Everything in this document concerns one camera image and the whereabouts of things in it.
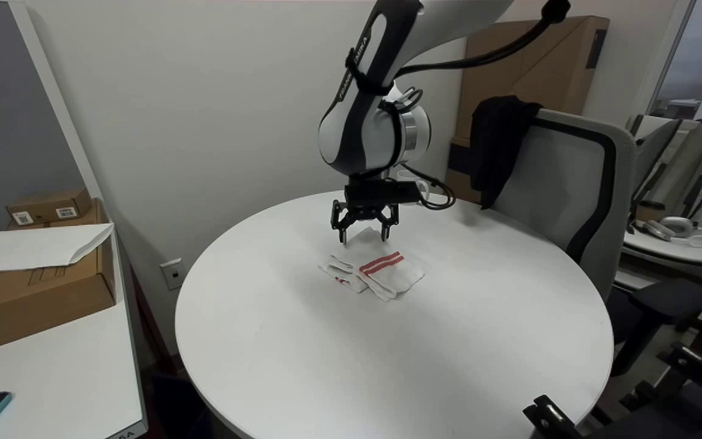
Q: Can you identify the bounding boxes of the grey office chair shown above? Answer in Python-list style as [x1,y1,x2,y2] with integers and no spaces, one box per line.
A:
[479,109,702,377]

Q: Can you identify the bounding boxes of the desk with dark legs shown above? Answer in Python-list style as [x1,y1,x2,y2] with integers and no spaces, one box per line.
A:
[614,206,702,355]

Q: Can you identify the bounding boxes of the row of leaning grey panels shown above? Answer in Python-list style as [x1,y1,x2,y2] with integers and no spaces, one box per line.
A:
[626,114,702,221]

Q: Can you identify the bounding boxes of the small cardboard box with labels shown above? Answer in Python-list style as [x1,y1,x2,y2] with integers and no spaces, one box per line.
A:
[5,187,93,227]

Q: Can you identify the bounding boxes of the wall socket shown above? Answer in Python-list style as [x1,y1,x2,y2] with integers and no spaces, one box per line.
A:
[160,257,186,291]

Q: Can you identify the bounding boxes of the tall flat cardboard box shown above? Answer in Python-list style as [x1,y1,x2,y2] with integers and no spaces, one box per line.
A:
[446,15,611,205]

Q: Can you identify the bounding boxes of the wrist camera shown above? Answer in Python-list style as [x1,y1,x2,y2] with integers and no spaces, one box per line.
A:
[344,180,423,206]

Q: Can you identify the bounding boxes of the white towel with red stripes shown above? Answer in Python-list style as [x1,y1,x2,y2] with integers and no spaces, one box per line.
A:
[319,227,427,303]

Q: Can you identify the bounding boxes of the white headphones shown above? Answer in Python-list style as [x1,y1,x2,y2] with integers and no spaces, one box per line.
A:
[633,216,702,249]

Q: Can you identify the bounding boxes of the white mug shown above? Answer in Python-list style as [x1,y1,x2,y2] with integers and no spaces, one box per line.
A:
[396,170,431,205]

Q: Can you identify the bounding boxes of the window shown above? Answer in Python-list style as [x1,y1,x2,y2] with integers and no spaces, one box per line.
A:
[650,0,702,123]

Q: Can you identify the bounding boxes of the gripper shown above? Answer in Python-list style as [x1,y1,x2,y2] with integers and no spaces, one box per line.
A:
[330,202,401,246]

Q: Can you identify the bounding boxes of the white desk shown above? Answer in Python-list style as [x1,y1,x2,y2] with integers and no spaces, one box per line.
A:
[0,230,149,439]

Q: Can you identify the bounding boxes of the black garment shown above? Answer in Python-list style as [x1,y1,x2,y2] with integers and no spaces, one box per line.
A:
[469,95,544,210]

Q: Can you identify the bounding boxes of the large cardboard box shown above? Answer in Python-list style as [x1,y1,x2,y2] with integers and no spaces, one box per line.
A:
[0,198,118,350]

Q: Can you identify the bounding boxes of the white paper envelope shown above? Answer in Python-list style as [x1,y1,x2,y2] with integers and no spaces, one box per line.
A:
[0,223,115,277]

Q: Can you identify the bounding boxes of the black clamp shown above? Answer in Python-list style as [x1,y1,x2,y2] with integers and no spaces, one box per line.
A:
[522,394,584,439]

